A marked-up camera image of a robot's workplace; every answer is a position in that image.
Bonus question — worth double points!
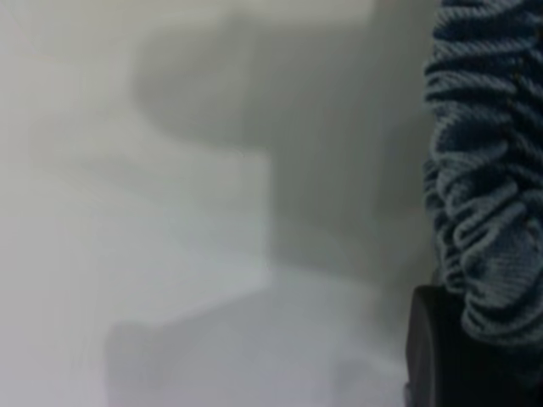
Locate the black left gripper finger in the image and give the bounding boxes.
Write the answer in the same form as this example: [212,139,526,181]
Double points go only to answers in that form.
[405,285,543,407]

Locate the blue denim shorts with print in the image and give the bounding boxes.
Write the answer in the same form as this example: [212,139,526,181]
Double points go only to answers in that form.
[423,0,543,344]

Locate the white table cover sheet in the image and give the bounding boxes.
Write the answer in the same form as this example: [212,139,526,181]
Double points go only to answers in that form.
[0,0,442,407]

